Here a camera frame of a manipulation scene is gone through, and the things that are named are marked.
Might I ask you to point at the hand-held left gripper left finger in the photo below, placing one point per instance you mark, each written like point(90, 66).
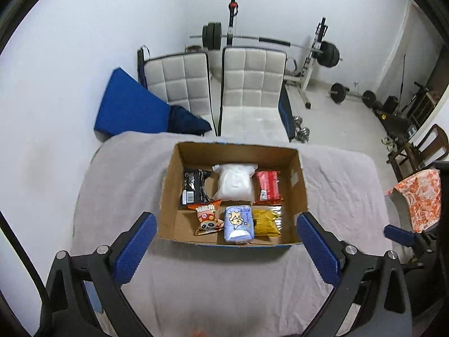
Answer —
point(136, 249)

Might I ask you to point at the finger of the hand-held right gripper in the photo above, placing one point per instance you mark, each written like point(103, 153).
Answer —
point(398, 235)

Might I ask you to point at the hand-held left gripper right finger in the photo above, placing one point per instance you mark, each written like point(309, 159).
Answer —
point(319, 249)

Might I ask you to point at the cardboard box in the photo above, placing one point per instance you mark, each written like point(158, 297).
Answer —
point(182, 223)

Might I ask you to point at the yellow snack packet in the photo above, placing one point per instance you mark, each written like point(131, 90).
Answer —
point(266, 223)

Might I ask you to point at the panda print snack packet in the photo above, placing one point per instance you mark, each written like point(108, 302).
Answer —
point(207, 219)

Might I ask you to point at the red snack packet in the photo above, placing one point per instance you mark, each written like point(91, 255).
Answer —
point(268, 187)

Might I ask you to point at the light blue tissue pack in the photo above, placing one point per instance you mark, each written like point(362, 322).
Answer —
point(238, 224)

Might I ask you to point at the black snack packet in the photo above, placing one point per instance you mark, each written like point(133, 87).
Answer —
point(193, 186)

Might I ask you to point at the white soft packet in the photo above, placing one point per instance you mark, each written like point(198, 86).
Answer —
point(234, 182)

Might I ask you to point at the orange floral towel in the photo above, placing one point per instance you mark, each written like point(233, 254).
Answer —
point(424, 196)

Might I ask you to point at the pair of white shoes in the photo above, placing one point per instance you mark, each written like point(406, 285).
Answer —
point(389, 143)

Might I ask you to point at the grey tablecloth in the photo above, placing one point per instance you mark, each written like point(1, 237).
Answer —
point(228, 288)

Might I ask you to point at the brown wooden chair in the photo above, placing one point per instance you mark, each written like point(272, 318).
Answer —
point(436, 140)

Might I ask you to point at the chrome dumbbell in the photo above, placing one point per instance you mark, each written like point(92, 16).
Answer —
point(303, 135)
point(298, 119)

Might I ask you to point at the black speaker box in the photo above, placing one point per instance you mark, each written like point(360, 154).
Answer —
point(390, 104)

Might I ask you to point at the dark blue cloth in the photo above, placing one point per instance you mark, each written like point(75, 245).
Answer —
point(186, 121)

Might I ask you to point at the blue foam mat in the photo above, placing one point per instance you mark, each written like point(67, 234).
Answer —
point(129, 105)

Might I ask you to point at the short barbell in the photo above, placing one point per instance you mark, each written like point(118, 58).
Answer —
point(338, 93)

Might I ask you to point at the white quilted chair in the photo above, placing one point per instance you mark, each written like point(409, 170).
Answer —
point(179, 80)
point(252, 80)

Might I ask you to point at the long barbell with plates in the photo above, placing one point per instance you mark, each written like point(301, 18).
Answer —
point(273, 41)

